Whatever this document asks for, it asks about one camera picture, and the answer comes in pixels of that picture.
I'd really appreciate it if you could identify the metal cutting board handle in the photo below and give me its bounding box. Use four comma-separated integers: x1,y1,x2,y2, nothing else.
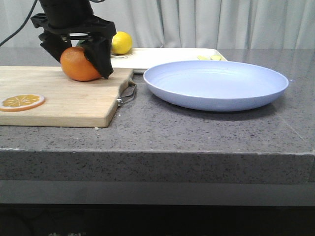
117,79,137,107

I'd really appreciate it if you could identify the green lime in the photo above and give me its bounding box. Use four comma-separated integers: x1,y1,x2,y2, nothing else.
76,40,84,46

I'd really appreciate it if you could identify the yellow lemon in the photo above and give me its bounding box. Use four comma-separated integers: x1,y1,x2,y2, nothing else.
111,31,132,55

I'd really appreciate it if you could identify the wooden cutting board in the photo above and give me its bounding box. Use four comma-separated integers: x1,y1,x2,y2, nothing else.
0,66,133,128

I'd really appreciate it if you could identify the orange fruit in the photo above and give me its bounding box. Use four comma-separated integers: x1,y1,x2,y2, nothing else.
60,47,101,82

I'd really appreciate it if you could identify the black cable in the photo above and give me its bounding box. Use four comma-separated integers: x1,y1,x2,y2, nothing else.
0,0,39,47

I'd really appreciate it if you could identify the cream white tray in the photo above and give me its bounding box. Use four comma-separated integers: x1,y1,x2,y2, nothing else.
111,48,226,73

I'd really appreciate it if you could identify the orange slice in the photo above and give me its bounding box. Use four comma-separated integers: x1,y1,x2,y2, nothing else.
0,94,45,112

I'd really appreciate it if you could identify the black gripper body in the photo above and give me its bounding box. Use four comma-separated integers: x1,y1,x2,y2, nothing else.
31,0,116,42

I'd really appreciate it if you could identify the light blue plate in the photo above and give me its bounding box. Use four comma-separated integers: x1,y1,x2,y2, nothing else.
143,60,289,112

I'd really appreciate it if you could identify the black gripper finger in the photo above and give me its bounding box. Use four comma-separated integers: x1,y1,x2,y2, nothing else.
39,30,72,62
80,35,113,79

